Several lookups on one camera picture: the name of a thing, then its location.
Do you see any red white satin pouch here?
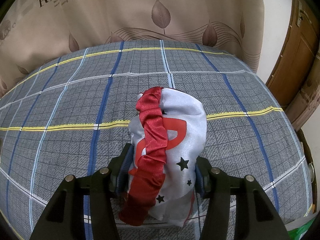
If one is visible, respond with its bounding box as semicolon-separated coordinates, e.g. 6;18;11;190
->
119;87;207;226

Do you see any green tissue pack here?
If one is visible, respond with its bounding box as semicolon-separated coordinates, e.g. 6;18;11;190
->
288;218;315;240

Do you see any beige leaf-print curtain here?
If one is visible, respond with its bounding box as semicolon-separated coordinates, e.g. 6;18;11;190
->
1;0;264;94

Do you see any brown wooden door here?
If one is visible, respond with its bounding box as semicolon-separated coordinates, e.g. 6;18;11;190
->
266;0;319;131

